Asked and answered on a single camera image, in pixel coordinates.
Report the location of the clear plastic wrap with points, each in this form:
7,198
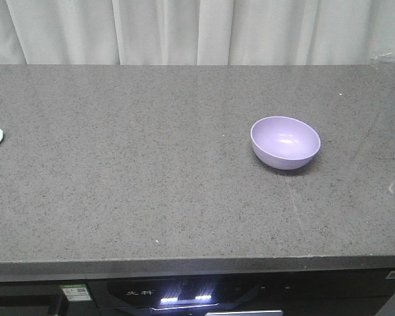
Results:
383,58

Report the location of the upper silver drawer handle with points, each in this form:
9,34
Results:
247,313

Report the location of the black drawer sterilizer cabinet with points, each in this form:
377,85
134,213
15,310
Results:
330,292

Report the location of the purple plastic bowl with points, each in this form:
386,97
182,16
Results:
284,143

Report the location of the white curtain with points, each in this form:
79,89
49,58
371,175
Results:
195,32

